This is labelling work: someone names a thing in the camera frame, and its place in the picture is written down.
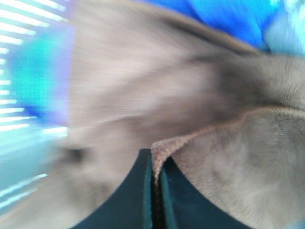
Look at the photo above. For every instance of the brown towel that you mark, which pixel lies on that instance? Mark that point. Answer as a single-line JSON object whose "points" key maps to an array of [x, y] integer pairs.
{"points": [[231, 117]]}

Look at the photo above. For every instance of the blue towel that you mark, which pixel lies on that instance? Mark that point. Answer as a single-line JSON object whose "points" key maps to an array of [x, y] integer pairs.
{"points": [[274, 25]]}

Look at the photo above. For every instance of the grey perforated laundry basket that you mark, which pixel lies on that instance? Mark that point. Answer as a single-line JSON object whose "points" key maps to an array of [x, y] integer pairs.
{"points": [[35, 55]]}

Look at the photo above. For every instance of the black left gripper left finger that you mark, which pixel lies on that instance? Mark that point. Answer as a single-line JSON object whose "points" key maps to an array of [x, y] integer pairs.
{"points": [[130, 206]]}

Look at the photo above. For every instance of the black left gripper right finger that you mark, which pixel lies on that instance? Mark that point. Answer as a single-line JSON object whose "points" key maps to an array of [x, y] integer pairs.
{"points": [[184, 207]]}

